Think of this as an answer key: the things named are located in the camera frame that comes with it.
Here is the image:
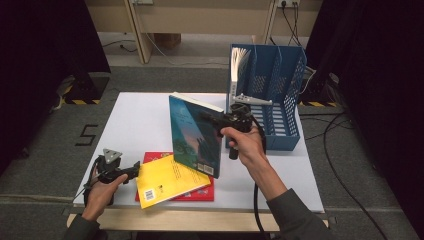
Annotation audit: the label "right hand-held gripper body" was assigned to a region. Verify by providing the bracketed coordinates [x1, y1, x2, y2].
[219, 93, 274, 161]

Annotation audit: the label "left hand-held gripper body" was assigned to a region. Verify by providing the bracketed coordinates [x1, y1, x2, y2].
[94, 148, 135, 185]

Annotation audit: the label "dark blue book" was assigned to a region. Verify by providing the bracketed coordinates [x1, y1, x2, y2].
[168, 92, 225, 180]

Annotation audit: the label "yellow book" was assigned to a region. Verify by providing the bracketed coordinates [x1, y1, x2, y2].
[135, 153, 212, 210]

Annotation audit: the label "blue file rack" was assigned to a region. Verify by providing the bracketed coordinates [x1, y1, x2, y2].
[225, 43, 308, 152]

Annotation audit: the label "white picture book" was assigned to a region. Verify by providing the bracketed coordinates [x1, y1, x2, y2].
[229, 46, 252, 108]

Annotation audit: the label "red book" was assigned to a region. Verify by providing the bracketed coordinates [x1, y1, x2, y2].
[134, 151, 216, 203]

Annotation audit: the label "person's left hand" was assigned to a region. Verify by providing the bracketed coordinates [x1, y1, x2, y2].
[81, 167, 129, 223]

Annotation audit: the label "person's right hand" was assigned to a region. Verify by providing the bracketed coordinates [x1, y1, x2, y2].
[220, 125, 268, 172]

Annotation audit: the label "black stand base striped tape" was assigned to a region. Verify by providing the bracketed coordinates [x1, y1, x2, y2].
[299, 71, 340, 108]
[62, 71, 112, 106]

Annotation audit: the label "brown cardboard box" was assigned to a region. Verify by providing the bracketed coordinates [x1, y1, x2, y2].
[153, 33, 183, 50]

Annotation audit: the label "black curtain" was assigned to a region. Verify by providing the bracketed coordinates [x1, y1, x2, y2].
[0, 0, 112, 176]
[304, 0, 424, 232]

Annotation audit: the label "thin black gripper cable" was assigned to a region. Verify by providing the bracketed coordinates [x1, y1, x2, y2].
[73, 155, 102, 202]

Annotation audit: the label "white floor cable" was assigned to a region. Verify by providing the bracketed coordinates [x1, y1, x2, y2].
[144, 32, 230, 67]

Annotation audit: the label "white cable behind rack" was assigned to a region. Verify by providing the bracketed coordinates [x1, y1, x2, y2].
[301, 65, 317, 97]

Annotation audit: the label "thick black gripper cable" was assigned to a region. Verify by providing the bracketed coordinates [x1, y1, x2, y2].
[249, 111, 268, 240]

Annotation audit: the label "long black floor cables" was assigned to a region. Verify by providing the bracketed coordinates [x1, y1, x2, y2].
[299, 111, 389, 240]

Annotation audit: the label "black plugged power cables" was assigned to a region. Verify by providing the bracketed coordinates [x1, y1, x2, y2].
[269, 1, 303, 47]

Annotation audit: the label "thin black floor cable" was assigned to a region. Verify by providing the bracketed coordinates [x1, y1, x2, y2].
[101, 39, 139, 54]

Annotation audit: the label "white wall socket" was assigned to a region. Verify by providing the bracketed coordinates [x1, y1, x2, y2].
[277, 0, 302, 9]

